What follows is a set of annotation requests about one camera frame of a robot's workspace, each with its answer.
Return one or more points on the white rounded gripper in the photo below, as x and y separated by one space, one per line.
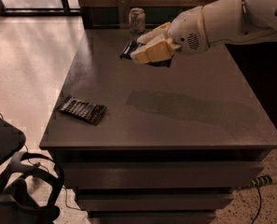
186 30

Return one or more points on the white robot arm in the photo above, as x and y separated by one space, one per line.
236 22

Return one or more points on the dark rxbar chocolate wrapper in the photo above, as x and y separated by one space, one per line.
79 109

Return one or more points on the white soda can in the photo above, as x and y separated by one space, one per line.
137 21

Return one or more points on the dark brown drawer cabinet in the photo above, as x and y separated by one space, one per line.
174 141

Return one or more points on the black office chair seat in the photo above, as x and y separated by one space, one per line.
11 140

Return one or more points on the black vr headset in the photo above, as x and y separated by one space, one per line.
13 187

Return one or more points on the grey metal wall bracket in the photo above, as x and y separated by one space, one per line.
123 13

